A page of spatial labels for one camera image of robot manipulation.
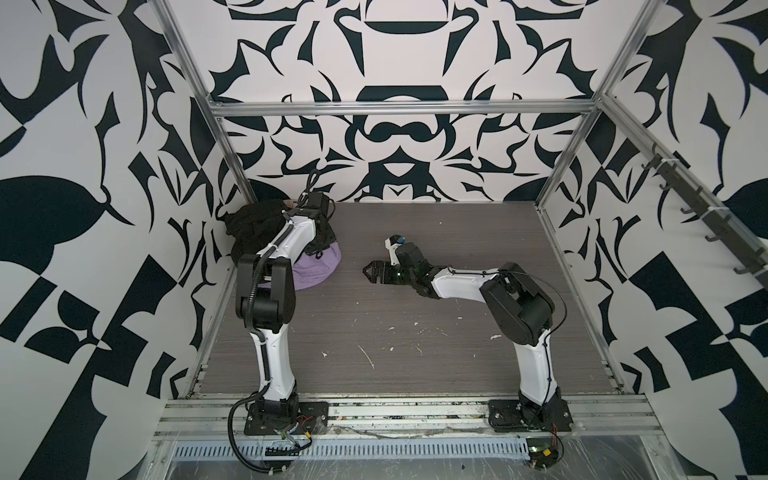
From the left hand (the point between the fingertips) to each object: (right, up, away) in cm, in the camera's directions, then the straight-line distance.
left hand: (324, 237), depth 98 cm
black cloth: (-26, +4, +3) cm, 26 cm away
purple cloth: (-5, -10, +1) cm, 11 cm away
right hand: (+16, -10, -3) cm, 19 cm away
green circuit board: (+56, -50, -26) cm, 80 cm away
